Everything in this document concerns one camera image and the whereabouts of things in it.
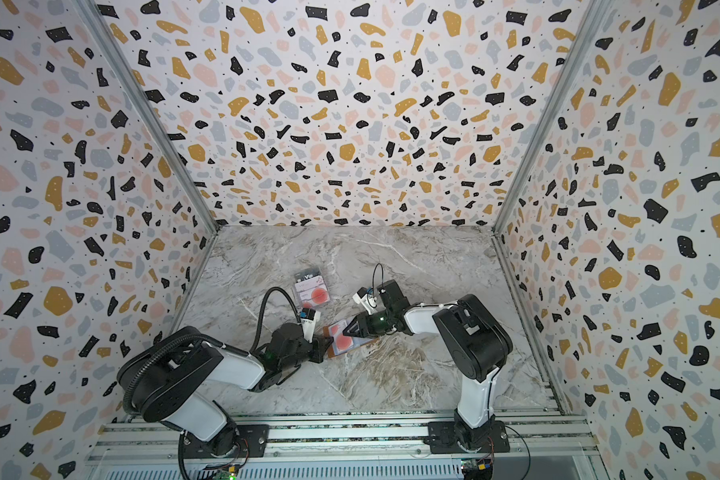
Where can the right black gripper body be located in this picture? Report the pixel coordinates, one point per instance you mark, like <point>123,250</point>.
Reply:
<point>363,324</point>

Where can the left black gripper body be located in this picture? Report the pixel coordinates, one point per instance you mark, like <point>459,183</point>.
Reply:
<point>308,352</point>

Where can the brown leather card holder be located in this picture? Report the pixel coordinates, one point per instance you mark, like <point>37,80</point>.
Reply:
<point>345,339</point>

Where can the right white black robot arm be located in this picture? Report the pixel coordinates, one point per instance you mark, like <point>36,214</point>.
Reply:
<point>478,344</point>

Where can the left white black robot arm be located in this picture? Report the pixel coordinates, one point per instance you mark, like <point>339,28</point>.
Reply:
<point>161,384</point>

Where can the clear plastic card box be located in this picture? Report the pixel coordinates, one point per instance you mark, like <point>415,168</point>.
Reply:
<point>310,288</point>

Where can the white ventilation grille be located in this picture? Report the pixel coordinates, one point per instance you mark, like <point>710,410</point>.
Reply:
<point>392,469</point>

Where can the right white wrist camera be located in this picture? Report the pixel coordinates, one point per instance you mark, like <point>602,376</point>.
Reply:
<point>366,298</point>

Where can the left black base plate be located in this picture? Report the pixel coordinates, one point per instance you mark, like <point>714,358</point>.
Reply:
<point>242,442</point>

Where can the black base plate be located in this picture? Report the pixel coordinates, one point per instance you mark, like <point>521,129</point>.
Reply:
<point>455,437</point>
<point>242,442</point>

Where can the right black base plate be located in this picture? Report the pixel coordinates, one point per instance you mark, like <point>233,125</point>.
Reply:
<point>455,437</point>

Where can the aluminium mounting rail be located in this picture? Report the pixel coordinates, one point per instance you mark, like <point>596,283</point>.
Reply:
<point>354,436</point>

